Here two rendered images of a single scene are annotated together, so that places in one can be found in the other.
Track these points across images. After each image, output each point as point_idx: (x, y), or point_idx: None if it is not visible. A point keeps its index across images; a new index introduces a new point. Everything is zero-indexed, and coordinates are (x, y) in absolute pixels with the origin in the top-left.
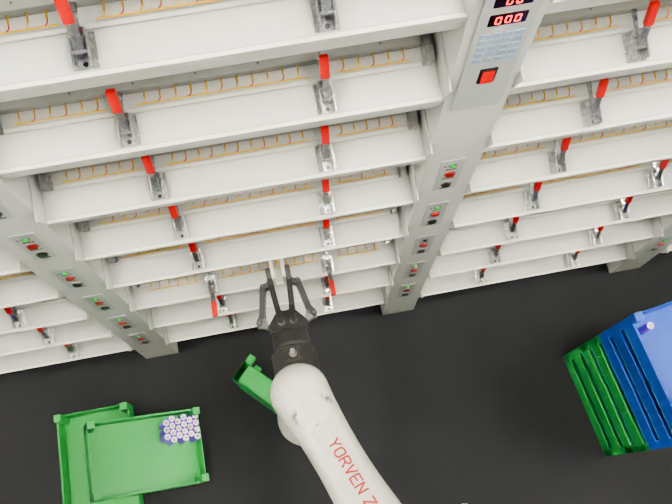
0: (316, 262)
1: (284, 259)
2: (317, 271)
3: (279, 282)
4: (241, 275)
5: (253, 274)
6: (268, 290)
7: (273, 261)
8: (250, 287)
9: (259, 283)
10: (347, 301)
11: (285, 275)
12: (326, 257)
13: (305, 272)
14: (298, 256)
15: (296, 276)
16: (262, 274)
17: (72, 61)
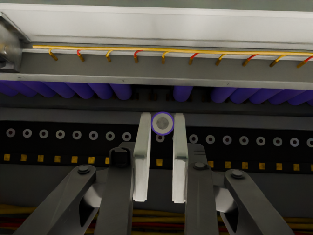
0: (37, 32)
1: (139, 55)
2: (25, 17)
3: (169, 13)
4: (285, 40)
5: (247, 37)
6: (215, 186)
7: (173, 56)
8: (282, 17)
9: (242, 20)
10: None
11: (133, 197)
12: (4, 70)
13: (70, 20)
14: (97, 54)
15: (102, 17)
16: (219, 34)
17: None
